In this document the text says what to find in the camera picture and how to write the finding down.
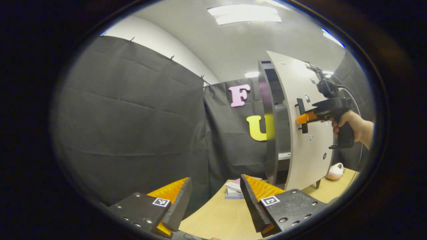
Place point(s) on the ceiling light panel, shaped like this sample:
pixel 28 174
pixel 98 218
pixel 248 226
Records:
pixel 333 37
pixel 252 74
pixel 245 14

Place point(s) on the beige cabinet door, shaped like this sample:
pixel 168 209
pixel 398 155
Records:
pixel 300 156

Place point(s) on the grey cabinet with dark frame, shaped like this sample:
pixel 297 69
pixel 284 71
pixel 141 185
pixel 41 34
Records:
pixel 270 140

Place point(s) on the lilac book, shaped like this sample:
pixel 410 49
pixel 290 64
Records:
pixel 233 196

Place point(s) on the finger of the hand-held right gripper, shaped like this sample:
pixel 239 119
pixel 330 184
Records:
pixel 307 118

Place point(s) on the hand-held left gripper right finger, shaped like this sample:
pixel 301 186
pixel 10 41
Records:
pixel 252 203

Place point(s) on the pink plush toy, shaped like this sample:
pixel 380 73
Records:
pixel 335 171

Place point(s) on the black backdrop cloth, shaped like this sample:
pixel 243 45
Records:
pixel 133 116

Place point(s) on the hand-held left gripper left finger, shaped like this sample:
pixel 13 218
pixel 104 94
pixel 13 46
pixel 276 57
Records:
pixel 180 203

